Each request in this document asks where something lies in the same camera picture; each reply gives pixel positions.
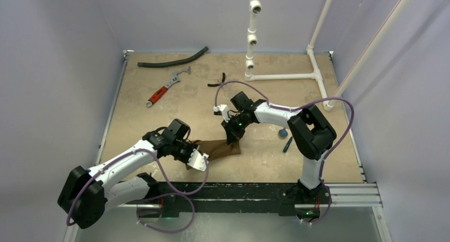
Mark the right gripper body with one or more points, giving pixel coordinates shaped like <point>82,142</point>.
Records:
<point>231,129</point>

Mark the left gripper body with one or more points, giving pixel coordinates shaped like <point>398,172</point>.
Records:
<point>182,151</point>

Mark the brown cloth napkin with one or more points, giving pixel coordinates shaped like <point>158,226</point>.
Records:
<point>217,149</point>

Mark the blue spoon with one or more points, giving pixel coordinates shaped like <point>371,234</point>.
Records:
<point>282,133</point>

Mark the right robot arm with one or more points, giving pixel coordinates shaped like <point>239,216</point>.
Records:
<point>311,131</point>

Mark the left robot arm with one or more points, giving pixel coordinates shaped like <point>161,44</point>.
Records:
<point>88,193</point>

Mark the black pliers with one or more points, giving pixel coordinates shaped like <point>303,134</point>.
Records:
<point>218,82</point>

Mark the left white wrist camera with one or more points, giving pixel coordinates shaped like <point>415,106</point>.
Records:
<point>198,160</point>

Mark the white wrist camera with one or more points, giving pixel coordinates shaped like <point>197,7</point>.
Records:
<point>198,160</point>
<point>221,110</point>

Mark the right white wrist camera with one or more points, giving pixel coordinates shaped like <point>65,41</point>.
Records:
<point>221,110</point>

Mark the red handled adjustable wrench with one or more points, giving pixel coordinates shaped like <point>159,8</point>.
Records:
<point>174,79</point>

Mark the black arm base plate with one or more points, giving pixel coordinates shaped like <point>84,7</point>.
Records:
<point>284,199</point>

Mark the aluminium frame rail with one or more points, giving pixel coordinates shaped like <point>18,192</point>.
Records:
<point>347,195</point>

